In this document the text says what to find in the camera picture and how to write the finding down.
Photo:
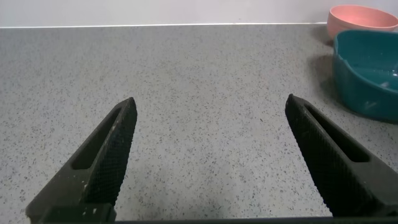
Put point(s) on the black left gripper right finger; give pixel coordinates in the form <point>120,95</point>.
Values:
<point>335,180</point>

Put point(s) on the teal square plastic basin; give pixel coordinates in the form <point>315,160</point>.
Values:
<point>357,93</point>

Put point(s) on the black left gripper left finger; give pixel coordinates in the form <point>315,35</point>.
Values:
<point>93,174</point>

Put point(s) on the pink bowl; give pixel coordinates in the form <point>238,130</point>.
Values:
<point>357,18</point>

